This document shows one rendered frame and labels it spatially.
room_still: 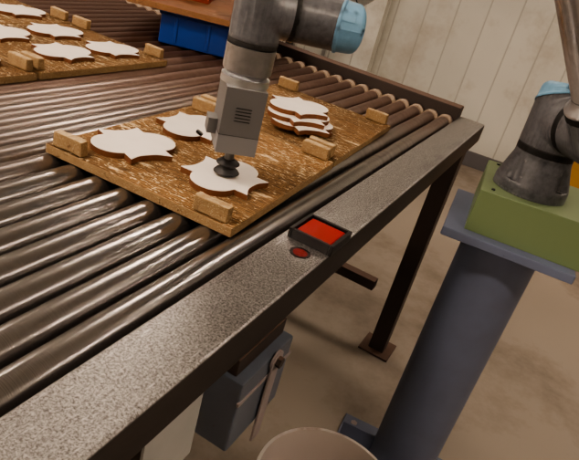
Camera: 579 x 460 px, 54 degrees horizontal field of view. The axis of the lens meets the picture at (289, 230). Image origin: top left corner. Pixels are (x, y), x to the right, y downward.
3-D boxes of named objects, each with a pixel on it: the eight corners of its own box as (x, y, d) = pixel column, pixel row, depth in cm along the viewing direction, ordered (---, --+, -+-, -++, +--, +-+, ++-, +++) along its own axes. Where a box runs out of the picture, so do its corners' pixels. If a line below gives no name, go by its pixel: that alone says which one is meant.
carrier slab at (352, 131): (389, 130, 152) (391, 125, 151) (333, 167, 117) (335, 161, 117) (274, 88, 162) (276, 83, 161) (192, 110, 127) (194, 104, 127)
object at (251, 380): (278, 416, 87) (307, 324, 79) (226, 477, 76) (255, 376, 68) (218, 380, 91) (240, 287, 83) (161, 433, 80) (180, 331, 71)
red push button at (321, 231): (343, 240, 91) (345, 233, 90) (327, 253, 86) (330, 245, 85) (310, 224, 93) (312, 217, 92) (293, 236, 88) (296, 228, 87)
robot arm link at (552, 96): (554, 141, 124) (583, 79, 118) (594, 164, 113) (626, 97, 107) (507, 132, 121) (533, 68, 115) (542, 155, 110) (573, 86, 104)
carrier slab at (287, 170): (331, 169, 116) (334, 162, 116) (229, 238, 82) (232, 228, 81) (190, 111, 126) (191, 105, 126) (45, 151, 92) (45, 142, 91)
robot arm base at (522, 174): (558, 190, 127) (578, 148, 123) (570, 213, 114) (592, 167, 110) (491, 170, 130) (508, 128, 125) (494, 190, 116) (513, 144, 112)
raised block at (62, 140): (89, 156, 91) (89, 141, 89) (79, 159, 89) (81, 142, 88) (59, 142, 92) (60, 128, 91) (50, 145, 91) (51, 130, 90)
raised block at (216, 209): (231, 221, 83) (235, 204, 82) (225, 225, 81) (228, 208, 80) (197, 205, 85) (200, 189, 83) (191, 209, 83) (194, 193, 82)
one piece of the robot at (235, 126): (206, 43, 88) (190, 141, 95) (212, 57, 81) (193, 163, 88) (268, 55, 91) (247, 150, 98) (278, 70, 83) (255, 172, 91)
